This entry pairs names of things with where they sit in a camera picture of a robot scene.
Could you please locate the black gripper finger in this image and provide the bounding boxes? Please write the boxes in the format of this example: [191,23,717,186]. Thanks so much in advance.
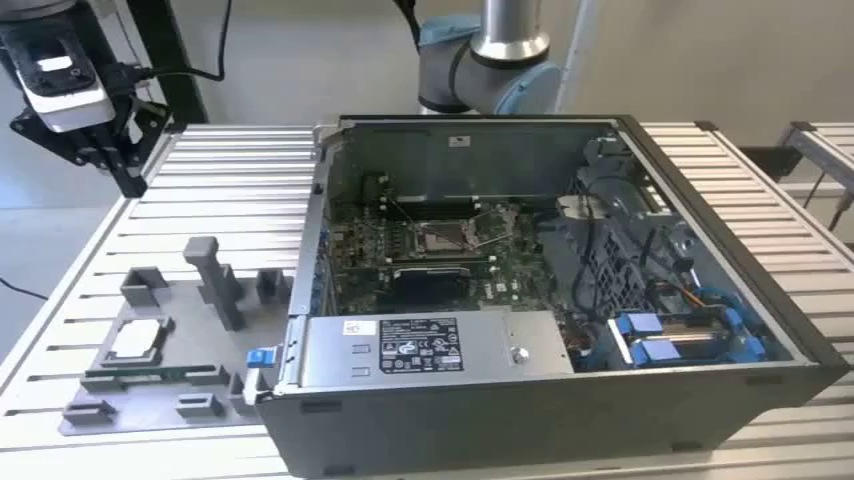
[108,101,170,199]
[8,106,112,170]

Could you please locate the silver CPU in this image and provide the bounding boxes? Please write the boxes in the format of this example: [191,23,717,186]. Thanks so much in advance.
[108,318,167,360]

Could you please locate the black RAM slot bank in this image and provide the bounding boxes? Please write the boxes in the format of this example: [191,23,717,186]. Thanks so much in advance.
[376,194,484,220]
[383,253,499,267]

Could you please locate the CPU socket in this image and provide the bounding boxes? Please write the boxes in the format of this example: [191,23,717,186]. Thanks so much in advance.
[411,218,483,257]

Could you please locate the grey parts rack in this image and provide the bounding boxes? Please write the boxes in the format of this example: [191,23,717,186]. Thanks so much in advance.
[57,235,296,437]

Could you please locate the green RAM stick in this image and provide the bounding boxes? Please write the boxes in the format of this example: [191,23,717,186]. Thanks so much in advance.
[84,366,220,382]

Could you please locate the silver power supply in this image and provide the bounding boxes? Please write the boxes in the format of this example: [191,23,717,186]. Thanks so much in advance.
[298,309,577,390]

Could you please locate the black expansion card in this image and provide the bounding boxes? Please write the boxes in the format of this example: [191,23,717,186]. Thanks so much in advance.
[388,265,472,308]

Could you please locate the metal socket cover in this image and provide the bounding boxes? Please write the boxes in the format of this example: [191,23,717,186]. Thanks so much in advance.
[466,206,522,251]

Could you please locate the green motherboard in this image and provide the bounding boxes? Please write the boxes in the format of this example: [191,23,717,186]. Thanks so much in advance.
[324,196,577,322]

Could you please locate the black open PC case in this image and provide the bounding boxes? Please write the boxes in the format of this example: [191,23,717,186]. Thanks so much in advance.
[255,113,854,479]

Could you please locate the grey drive cage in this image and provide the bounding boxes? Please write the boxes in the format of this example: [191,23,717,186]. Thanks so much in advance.
[538,164,677,322]

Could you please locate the blue disk carrier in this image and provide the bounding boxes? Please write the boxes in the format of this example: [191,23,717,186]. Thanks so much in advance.
[609,311,666,337]
[629,339,683,370]

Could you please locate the black box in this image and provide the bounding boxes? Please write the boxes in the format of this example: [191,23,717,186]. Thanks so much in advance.
[735,145,803,184]

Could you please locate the aluminium side table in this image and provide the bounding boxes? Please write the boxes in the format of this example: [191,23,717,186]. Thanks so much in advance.
[775,119,854,237]

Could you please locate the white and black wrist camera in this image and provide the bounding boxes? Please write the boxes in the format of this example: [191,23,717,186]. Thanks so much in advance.
[0,19,119,134]

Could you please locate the black upright post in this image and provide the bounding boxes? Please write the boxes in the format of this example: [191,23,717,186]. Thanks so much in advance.
[128,0,212,127]

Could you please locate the black camera cable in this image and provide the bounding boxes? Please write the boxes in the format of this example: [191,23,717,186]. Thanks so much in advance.
[116,0,234,94]

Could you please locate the black floor cable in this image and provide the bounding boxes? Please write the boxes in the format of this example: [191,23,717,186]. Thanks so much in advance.
[0,276,49,302]

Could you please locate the black wire in case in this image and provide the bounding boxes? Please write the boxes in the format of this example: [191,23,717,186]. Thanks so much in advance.
[571,172,657,322]

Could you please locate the orange and yellow wires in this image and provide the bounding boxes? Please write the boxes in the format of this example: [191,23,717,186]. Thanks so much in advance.
[665,283,711,312]

